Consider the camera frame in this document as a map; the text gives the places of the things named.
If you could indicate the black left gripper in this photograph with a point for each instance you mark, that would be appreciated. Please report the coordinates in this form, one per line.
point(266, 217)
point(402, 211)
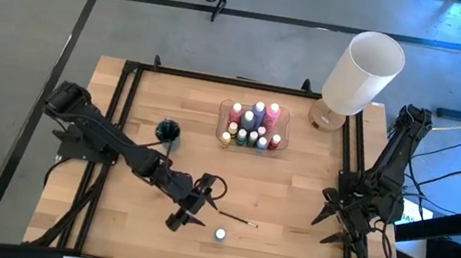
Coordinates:
point(190, 198)

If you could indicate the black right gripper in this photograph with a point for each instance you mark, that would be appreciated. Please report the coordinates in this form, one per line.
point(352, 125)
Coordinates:
point(359, 214)

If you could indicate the cerulean blue paint bottle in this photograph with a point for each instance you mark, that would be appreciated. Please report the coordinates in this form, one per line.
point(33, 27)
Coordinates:
point(220, 234)

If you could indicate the thin black paintbrush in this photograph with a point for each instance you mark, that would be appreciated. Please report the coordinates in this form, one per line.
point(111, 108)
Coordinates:
point(238, 219)

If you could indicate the small lemon yellow paint bottle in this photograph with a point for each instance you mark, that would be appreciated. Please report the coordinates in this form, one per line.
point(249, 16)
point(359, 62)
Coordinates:
point(225, 138)

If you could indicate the small teal green paint bottle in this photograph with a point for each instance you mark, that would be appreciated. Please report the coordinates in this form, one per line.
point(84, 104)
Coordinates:
point(241, 136)

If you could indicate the dark green paint bottle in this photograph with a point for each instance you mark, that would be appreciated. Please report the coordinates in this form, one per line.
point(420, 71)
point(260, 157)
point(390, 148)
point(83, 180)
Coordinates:
point(252, 138)

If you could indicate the small coral red paint bottle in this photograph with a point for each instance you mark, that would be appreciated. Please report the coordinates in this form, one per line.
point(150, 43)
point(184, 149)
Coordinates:
point(274, 141)

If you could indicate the tall grey paint bottle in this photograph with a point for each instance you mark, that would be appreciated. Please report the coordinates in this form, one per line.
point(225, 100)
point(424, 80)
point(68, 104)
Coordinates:
point(248, 120)

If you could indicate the tall rose pink paint bottle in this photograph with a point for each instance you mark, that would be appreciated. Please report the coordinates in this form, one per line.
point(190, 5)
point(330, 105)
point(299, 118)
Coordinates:
point(236, 112)

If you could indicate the clear plastic tray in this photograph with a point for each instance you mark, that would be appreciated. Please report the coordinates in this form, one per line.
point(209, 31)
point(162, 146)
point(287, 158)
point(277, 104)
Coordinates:
point(285, 128)

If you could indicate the tall lavender paint bottle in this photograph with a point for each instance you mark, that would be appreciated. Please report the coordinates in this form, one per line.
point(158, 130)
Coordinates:
point(259, 111)

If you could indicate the tall light pink paint bottle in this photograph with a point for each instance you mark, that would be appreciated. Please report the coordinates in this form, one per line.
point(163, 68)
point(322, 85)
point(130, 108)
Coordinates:
point(272, 114)

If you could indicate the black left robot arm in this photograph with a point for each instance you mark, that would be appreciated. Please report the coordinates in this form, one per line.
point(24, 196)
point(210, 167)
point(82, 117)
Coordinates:
point(110, 138)

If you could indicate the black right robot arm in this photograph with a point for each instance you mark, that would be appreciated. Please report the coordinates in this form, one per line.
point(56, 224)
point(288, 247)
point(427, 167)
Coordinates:
point(396, 154)

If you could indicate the white printed box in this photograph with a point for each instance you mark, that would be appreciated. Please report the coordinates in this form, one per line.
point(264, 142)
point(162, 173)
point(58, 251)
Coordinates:
point(419, 213)

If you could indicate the teal plastic cup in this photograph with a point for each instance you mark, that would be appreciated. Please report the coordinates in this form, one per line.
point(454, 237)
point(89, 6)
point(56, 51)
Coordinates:
point(168, 131)

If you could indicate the table lamp white shade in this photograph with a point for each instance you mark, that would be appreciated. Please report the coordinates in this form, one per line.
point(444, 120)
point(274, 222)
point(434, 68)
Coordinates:
point(362, 75)

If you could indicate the black aluminium table frame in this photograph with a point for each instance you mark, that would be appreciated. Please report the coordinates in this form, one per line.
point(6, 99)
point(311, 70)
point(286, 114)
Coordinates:
point(184, 73)

